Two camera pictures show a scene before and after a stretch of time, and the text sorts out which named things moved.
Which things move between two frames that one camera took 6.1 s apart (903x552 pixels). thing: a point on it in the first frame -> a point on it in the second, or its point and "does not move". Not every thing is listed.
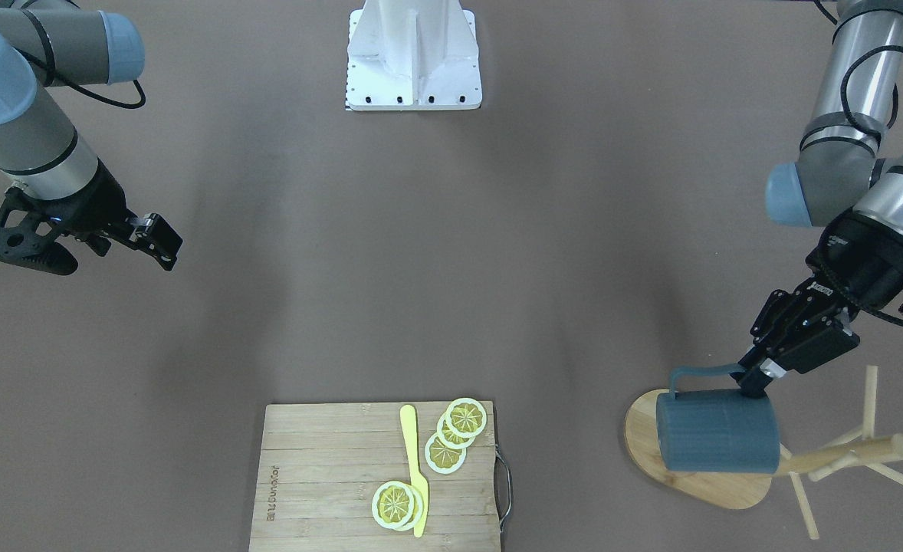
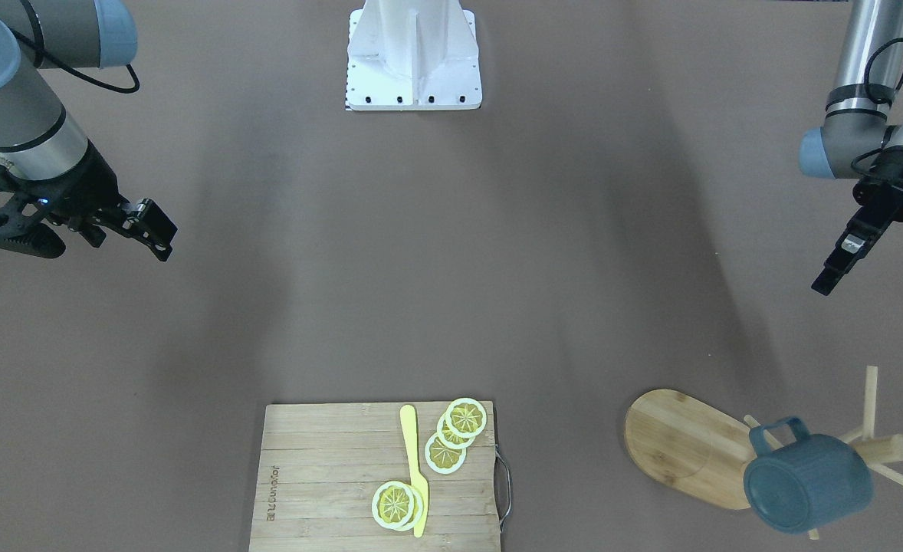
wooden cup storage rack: (859, 448) does not move
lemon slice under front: (418, 509) does not move
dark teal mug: (717, 430) -> (798, 482)
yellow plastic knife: (419, 482) does not move
